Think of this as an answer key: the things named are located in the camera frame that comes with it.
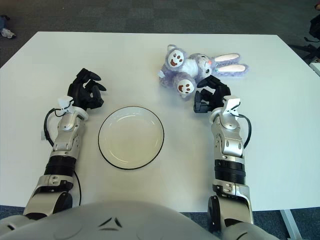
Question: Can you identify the purple plush bunny doll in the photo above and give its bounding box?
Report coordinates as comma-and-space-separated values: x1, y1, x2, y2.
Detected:
157, 44, 250, 101

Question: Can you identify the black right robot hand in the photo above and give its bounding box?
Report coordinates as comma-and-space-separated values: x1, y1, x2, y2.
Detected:
192, 75, 232, 115

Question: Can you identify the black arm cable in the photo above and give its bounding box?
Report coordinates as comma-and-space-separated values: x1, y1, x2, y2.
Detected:
236, 113, 252, 153
43, 98, 82, 208

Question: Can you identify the white plate with black rim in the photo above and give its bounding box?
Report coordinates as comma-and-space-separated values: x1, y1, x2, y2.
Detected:
97, 106, 166, 171

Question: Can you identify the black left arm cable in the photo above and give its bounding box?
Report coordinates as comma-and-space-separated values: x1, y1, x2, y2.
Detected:
43, 98, 82, 208

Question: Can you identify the black equipment stand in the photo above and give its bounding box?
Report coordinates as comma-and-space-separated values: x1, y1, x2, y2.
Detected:
303, 17, 320, 61

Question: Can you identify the white table leg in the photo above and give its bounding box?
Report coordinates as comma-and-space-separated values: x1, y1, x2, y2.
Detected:
279, 209, 303, 240

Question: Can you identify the silver robot torso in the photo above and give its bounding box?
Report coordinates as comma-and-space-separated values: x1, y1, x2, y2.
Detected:
37, 199, 218, 240

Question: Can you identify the white sneaker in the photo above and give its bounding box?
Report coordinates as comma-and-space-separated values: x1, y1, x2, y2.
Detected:
0, 27, 16, 39

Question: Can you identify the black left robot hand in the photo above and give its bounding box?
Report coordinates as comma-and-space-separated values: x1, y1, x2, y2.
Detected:
66, 67, 108, 111

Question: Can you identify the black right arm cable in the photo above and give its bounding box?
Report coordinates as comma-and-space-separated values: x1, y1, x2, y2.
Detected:
236, 113, 252, 153

